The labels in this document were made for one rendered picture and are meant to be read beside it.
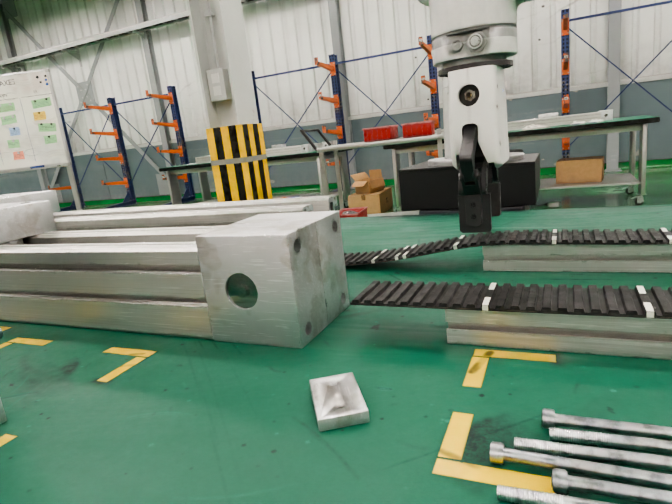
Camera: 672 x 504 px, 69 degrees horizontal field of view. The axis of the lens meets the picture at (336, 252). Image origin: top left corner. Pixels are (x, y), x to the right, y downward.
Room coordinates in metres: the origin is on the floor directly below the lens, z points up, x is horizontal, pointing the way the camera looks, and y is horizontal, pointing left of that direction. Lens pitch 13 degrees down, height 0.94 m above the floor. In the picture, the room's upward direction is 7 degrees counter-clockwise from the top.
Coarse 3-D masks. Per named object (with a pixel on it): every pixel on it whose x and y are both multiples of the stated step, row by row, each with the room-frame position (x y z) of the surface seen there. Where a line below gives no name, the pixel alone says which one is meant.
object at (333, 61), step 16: (416, 48) 7.82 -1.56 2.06; (320, 64) 7.89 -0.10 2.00; (336, 64) 8.41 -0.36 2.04; (432, 64) 7.68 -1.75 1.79; (336, 80) 8.35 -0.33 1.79; (432, 80) 7.68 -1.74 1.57; (256, 96) 9.14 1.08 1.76; (320, 96) 7.82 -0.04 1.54; (336, 96) 8.35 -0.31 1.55; (432, 96) 7.69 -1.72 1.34; (304, 112) 8.66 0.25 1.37; (336, 112) 8.37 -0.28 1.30; (384, 112) 8.09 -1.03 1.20; (432, 112) 7.70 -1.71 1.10
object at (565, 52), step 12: (564, 12) 6.92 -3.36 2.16; (612, 12) 6.72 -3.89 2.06; (564, 24) 6.64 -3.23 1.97; (564, 36) 6.92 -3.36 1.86; (564, 48) 6.92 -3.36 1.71; (564, 60) 6.38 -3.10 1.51; (564, 72) 6.91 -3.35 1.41; (624, 72) 6.67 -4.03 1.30; (564, 84) 6.92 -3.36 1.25; (564, 96) 6.38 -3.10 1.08; (564, 108) 6.91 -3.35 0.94; (564, 144) 6.67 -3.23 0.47; (564, 156) 6.92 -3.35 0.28
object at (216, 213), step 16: (112, 208) 0.85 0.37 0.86; (128, 208) 0.82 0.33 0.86; (144, 208) 0.79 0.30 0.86; (160, 208) 0.77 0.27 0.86; (176, 208) 0.76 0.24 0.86; (192, 208) 0.74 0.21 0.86; (208, 208) 0.73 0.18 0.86; (224, 208) 0.72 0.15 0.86; (240, 208) 0.64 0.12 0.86; (256, 208) 0.62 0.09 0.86; (272, 208) 0.60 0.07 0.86; (288, 208) 0.59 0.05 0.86; (304, 208) 0.58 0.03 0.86; (320, 208) 0.65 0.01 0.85; (64, 224) 0.76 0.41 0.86; (80, 224) 0.75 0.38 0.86; (96, 224) 0.73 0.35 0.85; (112, 224) 0.72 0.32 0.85; (128, 224) 0.70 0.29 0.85; (144, 224) 0.69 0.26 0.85; (160, 224) 0.67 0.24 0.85; (176, 224) 0.66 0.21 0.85; (192, 224) 0.66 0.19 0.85; (208, 224) 0.65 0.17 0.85; (224, 224) 0.64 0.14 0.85
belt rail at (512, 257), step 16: (496, 256) 0.52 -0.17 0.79; (512, 256) 0.51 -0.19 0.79; (528, 256) 0.50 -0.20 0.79; (544, 256) 0.49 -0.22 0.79; (560, 256) 0.49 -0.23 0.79; (576, 256) 0.48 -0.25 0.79; (592, 256) 0.47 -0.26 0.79; (608, 256) 0.47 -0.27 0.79; (624, 256) 0.46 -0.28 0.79; (640, 256) 0.46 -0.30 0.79; (656, 256) 0.45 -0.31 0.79; (640, 272) 0.45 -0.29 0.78; (656, 272) 0.45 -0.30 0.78
